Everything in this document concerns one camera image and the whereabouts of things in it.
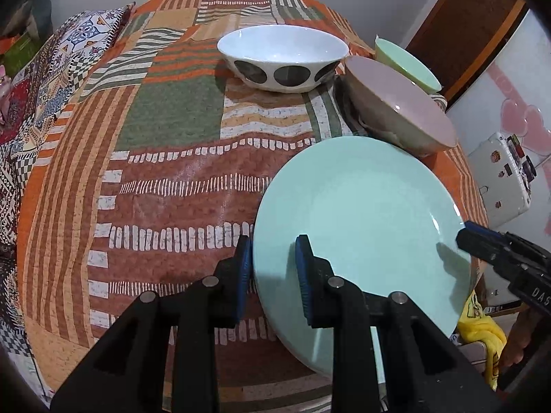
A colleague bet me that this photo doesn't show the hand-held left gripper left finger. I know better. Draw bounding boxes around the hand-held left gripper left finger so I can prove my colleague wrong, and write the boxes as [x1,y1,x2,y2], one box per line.
[51,234,254,413]

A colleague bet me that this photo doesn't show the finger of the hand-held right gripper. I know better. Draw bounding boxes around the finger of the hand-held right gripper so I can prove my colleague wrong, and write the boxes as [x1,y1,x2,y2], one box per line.
[465,221,509,246]
[456,229,515,276]

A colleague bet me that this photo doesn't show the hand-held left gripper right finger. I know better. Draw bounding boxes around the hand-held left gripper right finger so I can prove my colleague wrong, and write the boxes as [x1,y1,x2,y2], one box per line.
[295,234,504,413]

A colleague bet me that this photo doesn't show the mint green plate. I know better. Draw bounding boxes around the mint green plate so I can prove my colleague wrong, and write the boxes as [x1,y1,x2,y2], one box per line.
[252,136,473,377]

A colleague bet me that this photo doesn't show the pink bowl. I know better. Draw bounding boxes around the pink bowl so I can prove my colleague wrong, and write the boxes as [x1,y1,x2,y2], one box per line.
[344,55,458,158]

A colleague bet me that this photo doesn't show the mint green bowl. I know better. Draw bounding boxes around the mint green bowl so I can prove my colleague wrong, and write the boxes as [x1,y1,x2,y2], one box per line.
[374,36,443,95]

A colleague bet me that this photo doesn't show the white bowl with dark dots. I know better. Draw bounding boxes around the white bowl with dark dots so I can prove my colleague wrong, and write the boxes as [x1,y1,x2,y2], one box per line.
[216,25,349,93]

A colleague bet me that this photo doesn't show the person's right forearm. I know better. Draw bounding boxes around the person's right forearm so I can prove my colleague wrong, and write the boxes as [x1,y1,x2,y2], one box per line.
[501,310,543,368]

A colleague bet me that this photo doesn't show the white suitcase with stickers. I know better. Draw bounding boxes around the white suitcase with stickers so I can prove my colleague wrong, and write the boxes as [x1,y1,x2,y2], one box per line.
[467,133,539,229]

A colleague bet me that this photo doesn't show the yellow cloth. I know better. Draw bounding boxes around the yellow cloth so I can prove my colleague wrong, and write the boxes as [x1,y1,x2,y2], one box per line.
[456,290,509,390]

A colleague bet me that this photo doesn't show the pink heart stickers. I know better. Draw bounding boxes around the pink heart stickers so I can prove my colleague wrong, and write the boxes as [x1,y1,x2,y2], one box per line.
[501,99,551,156]

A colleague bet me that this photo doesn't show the striped patchwork bedspread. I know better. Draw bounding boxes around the striped patchwork bedspread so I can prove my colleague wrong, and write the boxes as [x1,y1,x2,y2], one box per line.
[17,0,489,413]

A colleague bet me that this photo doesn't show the white sliding wardrobe door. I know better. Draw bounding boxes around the white sliding wardrobe door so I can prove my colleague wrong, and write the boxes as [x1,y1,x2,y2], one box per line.
[445,9,551,160]

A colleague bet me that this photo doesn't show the brown wooden door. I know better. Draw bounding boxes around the brown wooden door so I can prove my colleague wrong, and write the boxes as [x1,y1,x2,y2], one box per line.
[405,0,528,99]

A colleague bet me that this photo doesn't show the patterned quilt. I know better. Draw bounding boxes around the patterned quilt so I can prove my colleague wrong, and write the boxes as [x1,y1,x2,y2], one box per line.
[0,4,136,353]

